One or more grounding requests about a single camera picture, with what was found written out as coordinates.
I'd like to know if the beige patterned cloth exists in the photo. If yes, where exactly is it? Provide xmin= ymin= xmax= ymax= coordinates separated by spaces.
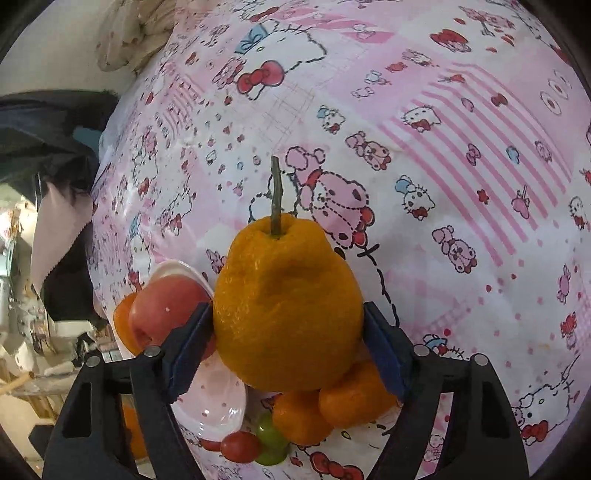
xmin=95 ymin=0 xmax=178 ymax=75

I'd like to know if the pink cartoon printed bedsheet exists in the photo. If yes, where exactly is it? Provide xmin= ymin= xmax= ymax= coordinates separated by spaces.
xmin=88 ymin=0 xmax=591 ymax=480

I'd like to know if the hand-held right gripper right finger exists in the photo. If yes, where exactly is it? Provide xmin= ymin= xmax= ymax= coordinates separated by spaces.
xmin=362 ymin=301 xmax=531 ymax=480

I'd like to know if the wooden stick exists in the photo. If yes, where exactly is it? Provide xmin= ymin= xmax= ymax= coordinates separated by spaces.
xmin=0 ymin=373 xmax=34 ymax=397

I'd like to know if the small mandarin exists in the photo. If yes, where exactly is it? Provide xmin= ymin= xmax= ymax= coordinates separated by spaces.
xmin=113 ymin=292 xmax=144 ymax=356

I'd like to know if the large bumpy orange with stem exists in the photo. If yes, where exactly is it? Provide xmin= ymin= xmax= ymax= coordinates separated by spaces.
xmin=212 ymin=156 xmax=365 ymax=393

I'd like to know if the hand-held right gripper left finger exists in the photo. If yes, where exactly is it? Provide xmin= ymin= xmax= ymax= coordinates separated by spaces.
xmin=42 ymin=301 xmax=217 ymax=480

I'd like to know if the red apple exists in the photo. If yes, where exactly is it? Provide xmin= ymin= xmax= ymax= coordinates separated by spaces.
xmin=128 ymin=275 xmax=218 ymax=361

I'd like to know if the black cloth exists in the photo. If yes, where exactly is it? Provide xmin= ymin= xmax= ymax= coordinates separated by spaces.
xmin=0 ymin=90 xmax=118 ymax=324

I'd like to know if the round mandarin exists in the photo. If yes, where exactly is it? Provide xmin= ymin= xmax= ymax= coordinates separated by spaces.
xmin=318 ymin=357 xmax=400 ymax=428
xmin=271 ymin=390 xmax=334 ymax=446

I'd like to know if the pale pink cloth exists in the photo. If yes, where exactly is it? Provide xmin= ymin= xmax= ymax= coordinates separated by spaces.
xmin=31 ymin=180 xmax=95 ymax=294

